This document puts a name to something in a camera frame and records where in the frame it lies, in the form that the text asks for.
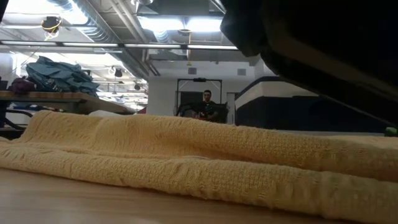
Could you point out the blue fabric bin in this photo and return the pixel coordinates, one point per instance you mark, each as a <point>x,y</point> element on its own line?
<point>280,105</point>

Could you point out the person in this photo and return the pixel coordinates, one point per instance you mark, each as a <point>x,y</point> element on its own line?
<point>206,107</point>

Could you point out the maroon bag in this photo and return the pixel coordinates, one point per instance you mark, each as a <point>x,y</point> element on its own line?
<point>21,85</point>

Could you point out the orange towel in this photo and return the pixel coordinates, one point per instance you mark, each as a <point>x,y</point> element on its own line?
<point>186,155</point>

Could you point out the teal jacket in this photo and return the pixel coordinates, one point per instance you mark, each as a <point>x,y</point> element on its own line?
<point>59,76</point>

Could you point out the grey wall panel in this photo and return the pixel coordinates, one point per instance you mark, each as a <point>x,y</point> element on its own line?
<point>192,71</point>
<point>242,72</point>

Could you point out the red upright case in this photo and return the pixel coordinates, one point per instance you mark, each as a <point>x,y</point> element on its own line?
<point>142,110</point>

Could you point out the black round ceiling device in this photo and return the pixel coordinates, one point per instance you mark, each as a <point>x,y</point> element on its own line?
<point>51,24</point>

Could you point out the green object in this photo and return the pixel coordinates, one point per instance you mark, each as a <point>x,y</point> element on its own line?
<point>391,131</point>

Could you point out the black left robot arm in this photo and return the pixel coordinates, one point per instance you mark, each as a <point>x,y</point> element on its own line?
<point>2,6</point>

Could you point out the black metal table frame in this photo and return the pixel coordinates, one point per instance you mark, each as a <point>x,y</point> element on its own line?
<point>9,132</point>

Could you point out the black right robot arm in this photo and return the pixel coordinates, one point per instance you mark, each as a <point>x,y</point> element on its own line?
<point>326,46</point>

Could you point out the long light bar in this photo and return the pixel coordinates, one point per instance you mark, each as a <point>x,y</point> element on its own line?
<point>93,44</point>

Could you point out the black hanging lamp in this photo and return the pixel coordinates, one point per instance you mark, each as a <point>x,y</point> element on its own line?
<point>137,87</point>
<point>118,73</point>

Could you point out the black metal stand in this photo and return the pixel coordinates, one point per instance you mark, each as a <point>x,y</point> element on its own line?
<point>199,80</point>

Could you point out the wooden workbench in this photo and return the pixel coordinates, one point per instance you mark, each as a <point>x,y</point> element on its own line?
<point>62,96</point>

